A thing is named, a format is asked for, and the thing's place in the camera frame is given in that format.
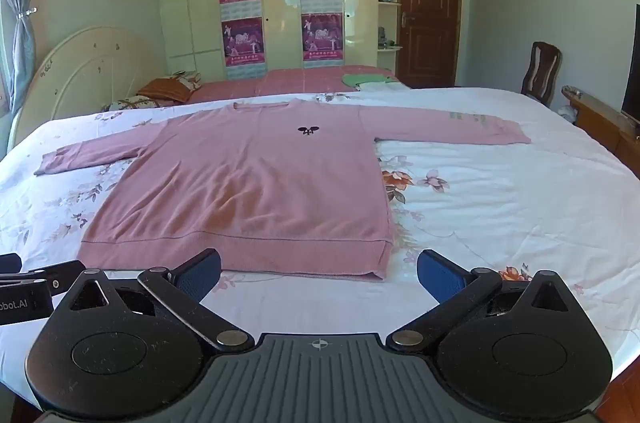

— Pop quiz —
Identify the brown wooden door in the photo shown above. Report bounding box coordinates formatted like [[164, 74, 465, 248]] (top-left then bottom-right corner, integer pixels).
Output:
[[396, 0, 462, 89]]

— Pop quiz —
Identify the wooden television cabinet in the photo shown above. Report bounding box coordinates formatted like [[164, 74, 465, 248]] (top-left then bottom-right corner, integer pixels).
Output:
[[561, 85, 640, 180]]

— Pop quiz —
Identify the wooden chair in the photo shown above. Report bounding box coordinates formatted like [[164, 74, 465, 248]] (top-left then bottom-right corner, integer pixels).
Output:
[[520, 42, 563, 107]]

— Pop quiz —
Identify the pink long-sleeved sweater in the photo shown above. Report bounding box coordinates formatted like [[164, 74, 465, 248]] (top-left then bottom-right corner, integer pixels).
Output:
[[34, 99, 532, 281]]

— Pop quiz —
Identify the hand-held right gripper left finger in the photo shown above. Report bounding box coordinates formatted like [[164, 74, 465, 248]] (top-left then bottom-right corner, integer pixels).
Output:
[[65, 248, 256, 352]]

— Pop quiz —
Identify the pink checked bed sheet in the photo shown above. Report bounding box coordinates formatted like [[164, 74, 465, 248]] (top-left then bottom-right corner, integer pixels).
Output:
[[187, 64, 401, 105]]

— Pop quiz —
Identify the white floral quilt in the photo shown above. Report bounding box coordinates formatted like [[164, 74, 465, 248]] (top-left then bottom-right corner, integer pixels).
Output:
[[0, 87, 640, 406]]

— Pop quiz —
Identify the black television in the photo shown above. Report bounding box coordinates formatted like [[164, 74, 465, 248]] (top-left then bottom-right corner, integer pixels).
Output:
[[621, 3, 640, 127]]

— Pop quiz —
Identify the green folded cloth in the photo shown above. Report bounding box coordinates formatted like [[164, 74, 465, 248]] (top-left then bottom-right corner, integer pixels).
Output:
[[342, 73, 396, 87]]

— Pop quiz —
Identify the orange pillow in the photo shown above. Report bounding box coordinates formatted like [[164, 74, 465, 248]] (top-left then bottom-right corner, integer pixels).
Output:
[[136, 78, 193, 105]]

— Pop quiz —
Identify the cream round headboard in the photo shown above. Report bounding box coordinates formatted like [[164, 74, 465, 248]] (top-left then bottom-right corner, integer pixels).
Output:
[[7, 26, 167, 153]]

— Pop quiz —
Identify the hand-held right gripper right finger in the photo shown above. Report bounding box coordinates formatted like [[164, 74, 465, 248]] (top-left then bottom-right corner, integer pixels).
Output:
[[387, 248, 576, 352]]

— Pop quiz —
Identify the small floral pillow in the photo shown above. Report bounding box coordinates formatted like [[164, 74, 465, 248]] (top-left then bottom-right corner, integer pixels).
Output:
[[169, 70, 203, 90]]

